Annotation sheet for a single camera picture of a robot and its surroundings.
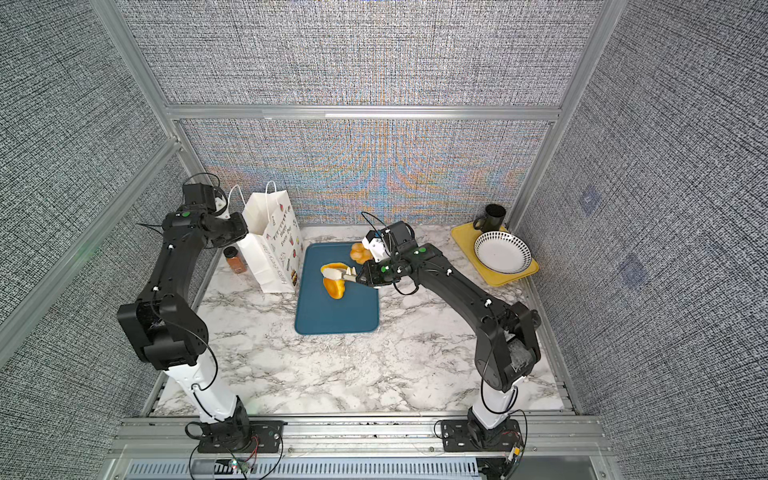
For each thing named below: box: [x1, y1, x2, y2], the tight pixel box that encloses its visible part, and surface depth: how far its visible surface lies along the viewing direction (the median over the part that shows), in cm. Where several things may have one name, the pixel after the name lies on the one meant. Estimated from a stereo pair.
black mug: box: [473, 204, 506, 233], surface depth 116 cm
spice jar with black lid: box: [223, 246, 248, 274], surface depth 103 cm
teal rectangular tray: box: [295, 242, 379, 335], surface depth 98 cm
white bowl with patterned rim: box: [474, 231, 532, 274], surface depth 112 cm
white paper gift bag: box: [236, 181, 302, 294], surface depth 94 cm
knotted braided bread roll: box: [350, 242, 373, 265], surface depth 109 cm
